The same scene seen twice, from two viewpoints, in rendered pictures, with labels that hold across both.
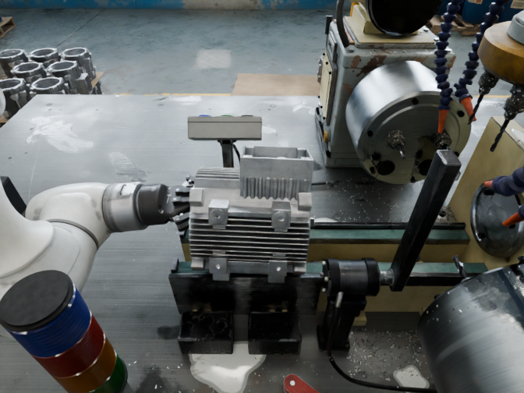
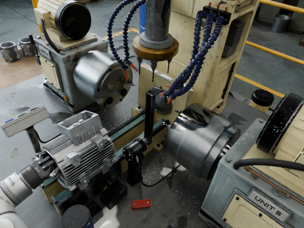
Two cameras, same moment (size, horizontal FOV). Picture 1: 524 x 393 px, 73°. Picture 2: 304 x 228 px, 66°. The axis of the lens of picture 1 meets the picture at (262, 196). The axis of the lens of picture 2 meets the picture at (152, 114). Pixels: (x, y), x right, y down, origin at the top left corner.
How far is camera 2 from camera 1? 0.37 m
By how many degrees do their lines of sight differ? 37
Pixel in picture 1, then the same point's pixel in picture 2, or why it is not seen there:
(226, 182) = (65, 144)
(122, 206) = (20, 187)
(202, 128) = (14, 127)
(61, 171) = not seen: outside the picture
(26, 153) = not seen: outside the picture
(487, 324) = (183, 134)
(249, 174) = (75, 134)
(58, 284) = (78, 208)
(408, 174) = (118, 98)
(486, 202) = not seen: hidden behind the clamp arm
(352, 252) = (119, 142)
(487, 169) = (147, 84)
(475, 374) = (188, 149)
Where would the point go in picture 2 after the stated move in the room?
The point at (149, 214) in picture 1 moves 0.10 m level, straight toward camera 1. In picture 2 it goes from (35, 182) to (63, 192)
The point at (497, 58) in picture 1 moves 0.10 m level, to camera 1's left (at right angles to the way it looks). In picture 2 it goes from (143, 54) to (123, 64)
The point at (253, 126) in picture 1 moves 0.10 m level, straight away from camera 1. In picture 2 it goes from (43, 112) to (30, 102)
